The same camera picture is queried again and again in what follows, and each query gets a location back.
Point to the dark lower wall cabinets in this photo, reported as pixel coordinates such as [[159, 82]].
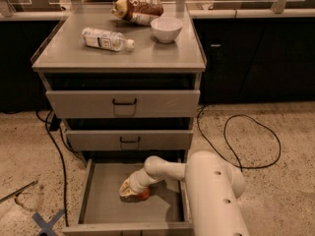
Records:
[[257, 60]]

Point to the grey top drawer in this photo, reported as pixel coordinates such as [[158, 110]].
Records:
[[98, 103]]

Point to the black drawer handle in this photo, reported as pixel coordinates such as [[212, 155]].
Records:
[[129, 140], [124, 102]]

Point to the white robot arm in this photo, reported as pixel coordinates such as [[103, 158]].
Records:
[[212, 185]]

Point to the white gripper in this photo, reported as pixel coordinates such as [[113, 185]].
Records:
[[135, 181]]

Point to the grey open bottom drawer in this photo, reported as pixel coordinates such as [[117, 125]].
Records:
[[102, 212]]

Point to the black top drawer handle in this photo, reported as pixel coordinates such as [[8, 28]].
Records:
[[124, 102]]

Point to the grey middle drawer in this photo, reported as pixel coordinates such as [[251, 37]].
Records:
[[150, 139]]

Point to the red apple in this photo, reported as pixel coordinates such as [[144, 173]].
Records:
[[144, 195]]

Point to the grey metal drawer cabinet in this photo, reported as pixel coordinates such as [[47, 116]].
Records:
[[67, 64]]

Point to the black middle drawer handle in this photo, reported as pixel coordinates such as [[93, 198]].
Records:
[[129, 140]]

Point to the brown chip bag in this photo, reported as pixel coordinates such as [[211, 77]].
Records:
[[139, 12]]

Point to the white ceramic bowl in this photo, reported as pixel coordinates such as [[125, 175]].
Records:
[[166, 29]]

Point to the blue tape cross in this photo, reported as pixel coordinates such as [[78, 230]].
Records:
[[46, 227]]

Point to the metal bar on floor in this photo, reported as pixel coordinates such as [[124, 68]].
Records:
[[15, 193]]

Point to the clear plastic water bottle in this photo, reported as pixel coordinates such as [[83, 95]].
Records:
[[107, 40]]

